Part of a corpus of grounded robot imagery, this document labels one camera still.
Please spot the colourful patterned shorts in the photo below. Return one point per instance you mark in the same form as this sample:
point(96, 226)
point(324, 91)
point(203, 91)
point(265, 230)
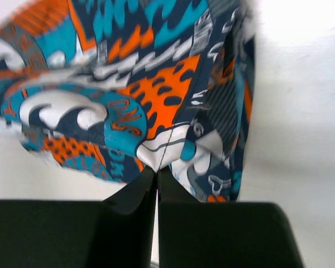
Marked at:
point(112, 87)

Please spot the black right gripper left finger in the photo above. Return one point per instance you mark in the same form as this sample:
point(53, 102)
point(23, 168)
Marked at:
point(115, 232)

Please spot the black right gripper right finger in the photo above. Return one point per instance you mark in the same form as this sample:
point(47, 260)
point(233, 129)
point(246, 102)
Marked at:
point(232, 234)

